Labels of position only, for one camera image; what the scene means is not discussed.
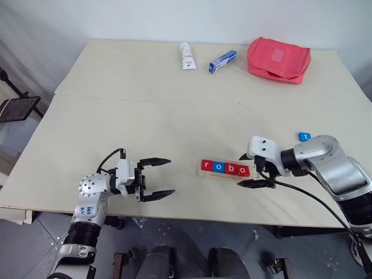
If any blue and white carton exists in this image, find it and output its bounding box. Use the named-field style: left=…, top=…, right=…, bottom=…
left=208, top=49, right=238, bottom=74

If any black tablet stand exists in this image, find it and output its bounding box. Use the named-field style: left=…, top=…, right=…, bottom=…
left=0, top=66, right=44, bottom=119

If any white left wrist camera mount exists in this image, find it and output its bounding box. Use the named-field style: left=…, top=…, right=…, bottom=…
left=115, top=159, right=137, bottom=197

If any black table frame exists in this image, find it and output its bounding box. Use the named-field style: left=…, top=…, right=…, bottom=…
left=103, top=215, right=355, bottom=239

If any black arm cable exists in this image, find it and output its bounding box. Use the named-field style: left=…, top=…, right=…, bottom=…
left=257, top=170, right=372, bottom=269
left=96, top=148, right=126, bottom=175

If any wooden letter tray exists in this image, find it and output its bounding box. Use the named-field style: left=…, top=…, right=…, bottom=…
left=197, top=164, right=259, bottom=181

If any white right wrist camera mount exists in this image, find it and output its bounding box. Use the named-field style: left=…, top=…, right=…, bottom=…
left=246, top=135, right=291, bottom=177

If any rusty brown metal bracket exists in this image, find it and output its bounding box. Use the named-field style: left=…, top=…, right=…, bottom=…
left=113, top=252, right=131, bottom=274
left=276, top=257, right=295, bottom=279

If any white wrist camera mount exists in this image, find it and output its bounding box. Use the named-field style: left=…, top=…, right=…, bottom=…
left=115, top=159, right=137, bottom=197
left=246, top=135, right=291, bottom=177

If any dark rounded shape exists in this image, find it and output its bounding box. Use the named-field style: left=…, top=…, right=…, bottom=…
left=138, top=245, right=178, bottom=279

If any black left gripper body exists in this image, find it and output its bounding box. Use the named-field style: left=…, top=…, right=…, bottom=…
left=133, top=160, right=147, bottom=202

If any black tablet screen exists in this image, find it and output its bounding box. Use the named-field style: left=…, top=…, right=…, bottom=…
left=0, top=95, right=41, bottom=123

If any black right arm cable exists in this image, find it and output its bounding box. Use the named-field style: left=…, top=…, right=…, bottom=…
left=257, top=170, right=372, bottom=269

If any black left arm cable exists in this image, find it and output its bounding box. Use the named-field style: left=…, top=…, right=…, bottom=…
left=96, top=148, right=126, bottom=175

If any white squeeze tube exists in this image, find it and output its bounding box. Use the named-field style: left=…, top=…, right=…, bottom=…
left=179, top=42, right=198, bottom=71

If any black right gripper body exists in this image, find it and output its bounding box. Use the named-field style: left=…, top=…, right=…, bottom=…
left=253, top=155, right=280, bottom=189

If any red fabric pouch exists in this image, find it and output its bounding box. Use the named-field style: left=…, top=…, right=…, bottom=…
left=246, top=37, right=312, bottom=85

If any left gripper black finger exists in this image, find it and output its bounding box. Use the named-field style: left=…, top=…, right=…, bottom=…
left=142, top=189, right=177, bottom=203
left=138, top=157, right=172, bottom=170

